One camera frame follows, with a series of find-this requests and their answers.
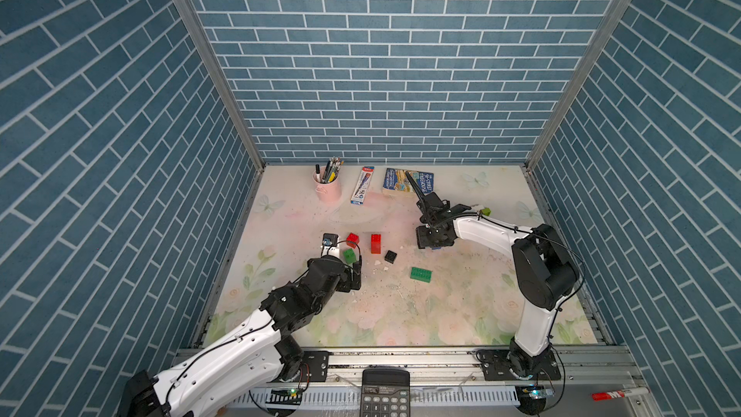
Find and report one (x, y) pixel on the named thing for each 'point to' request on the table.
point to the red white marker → (618, 394)
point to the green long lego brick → (421, 274)
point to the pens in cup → (331, 171)
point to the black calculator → (385, 392)
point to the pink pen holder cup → (329, 192)
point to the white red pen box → (361, 188)
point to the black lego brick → (390, 257)
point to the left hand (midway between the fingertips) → (355, 264)
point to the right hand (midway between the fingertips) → (427, 242)
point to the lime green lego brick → (486, 211)
